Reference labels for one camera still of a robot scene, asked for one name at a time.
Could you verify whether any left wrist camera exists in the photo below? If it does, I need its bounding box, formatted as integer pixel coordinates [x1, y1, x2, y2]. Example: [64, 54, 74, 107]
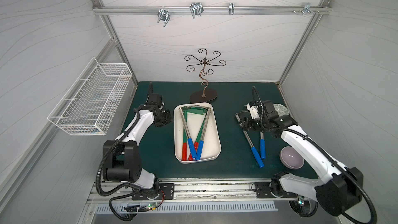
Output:
[146, 82, 164, 110]

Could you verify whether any purple bowl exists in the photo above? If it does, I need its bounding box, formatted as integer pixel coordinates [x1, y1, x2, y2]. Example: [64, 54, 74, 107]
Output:
[279, 146, 305, 170]

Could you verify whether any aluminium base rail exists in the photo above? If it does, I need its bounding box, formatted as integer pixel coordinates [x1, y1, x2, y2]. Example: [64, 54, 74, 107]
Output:
[86, 178, 297, 203]

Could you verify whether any metal hook clamp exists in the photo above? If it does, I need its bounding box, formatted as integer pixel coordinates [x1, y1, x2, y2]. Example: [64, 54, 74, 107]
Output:
[292, 3, 320, 16]
[189, 3, 204, 18]
[229, 3, 235, 16]
[157, 8, 170, 27]

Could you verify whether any white storage box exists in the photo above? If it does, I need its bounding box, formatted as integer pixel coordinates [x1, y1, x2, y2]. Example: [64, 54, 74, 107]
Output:
[174, 103, 221, 164]

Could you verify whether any metal jewelry tree stand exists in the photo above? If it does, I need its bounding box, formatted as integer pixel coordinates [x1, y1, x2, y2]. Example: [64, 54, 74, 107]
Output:
[184, 48, 227, 104]

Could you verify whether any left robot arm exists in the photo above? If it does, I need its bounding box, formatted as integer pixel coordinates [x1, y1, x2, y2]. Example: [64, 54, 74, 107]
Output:
[95, 106, 172, 222]

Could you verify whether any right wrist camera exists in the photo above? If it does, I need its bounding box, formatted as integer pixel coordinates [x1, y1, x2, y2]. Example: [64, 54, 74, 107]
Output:
[246, 103, 260, 120]

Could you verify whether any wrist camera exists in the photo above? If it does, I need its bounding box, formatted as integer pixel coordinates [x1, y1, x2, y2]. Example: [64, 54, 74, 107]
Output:
[246, 103, 260, 120]
[146, 82, 164, 110]

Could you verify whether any aluminium crossbar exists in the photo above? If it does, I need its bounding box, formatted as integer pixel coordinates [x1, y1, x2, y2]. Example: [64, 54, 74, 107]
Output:
[93, 5, 332, 16]

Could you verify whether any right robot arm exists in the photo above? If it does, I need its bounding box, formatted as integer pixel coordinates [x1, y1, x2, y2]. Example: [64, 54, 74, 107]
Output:
[235, 112, 377, 224]

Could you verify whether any tape roll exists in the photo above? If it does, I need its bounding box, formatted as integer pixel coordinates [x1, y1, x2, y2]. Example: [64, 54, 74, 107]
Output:
[273, 104, 290, 117]

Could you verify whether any white wire basket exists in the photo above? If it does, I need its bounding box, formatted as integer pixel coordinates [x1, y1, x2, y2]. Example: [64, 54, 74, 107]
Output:
[47, 58, 132, 136]

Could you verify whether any green hoe red grip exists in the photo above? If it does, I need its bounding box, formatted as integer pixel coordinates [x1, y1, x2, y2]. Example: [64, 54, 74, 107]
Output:
[181, 105, 207, 161]
[186, 105, 208, 152]

